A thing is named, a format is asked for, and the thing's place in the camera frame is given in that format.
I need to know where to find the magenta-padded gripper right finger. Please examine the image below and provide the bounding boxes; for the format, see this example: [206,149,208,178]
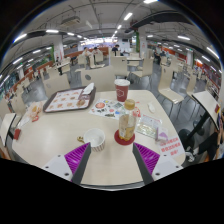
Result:
[131,142,184,186]

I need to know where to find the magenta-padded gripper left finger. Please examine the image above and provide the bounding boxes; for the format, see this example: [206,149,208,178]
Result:
[41,142,93,186]

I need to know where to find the clear yellow-capped drink bottle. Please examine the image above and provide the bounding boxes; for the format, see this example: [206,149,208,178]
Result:
[118,98,138,142]

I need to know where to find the red-lettered white table sign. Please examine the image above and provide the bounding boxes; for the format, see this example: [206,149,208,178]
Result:
[159,135,184,158]

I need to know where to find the small purple packet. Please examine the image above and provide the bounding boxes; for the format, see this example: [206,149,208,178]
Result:
[155,126,170,143]

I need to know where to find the clear plastic packet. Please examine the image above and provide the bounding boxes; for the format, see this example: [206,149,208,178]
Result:
[134,113,163,139]

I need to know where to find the flat round red coaster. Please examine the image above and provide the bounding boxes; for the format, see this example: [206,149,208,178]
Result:
[113,129,136,146]

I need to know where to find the red carton box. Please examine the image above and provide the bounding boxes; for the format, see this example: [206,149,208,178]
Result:
[13,128,22,140]

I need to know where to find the small white sachet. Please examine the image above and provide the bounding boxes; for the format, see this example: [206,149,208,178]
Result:
[147,102,156,114]

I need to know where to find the white paper card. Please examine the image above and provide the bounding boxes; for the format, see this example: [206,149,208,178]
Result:
[17,114,32,128]

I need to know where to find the food wrapper with fries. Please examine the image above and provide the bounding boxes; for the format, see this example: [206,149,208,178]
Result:
[26,101,44,123]

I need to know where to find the brown food tray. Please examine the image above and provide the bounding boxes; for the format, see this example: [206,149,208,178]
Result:
[42,85,97,114]

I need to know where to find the beige side table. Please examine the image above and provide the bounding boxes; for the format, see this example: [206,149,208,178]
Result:
[192,90,221,129]
[0,112,17,148]

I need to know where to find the colourful printed leaflet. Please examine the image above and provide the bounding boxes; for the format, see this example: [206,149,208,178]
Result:
[88,98,127,120]

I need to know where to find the crumpled white napkin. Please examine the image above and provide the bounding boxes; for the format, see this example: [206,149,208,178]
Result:
[81,82,95,95]

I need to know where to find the red paper cup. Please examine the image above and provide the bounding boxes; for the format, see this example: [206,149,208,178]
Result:
[113,78,131,103]

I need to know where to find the group of beige chairs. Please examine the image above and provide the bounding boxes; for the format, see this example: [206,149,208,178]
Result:
[0,51,214,114]

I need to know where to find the ceiling air conditioner unit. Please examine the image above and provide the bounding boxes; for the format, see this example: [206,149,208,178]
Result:
[59,15,82,28]

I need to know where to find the group of ceiling lights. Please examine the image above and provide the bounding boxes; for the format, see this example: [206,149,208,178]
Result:
[0,0,224,88]

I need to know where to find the white mug with gold handle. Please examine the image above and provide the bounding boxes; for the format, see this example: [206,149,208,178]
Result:
[77,128,107,153]

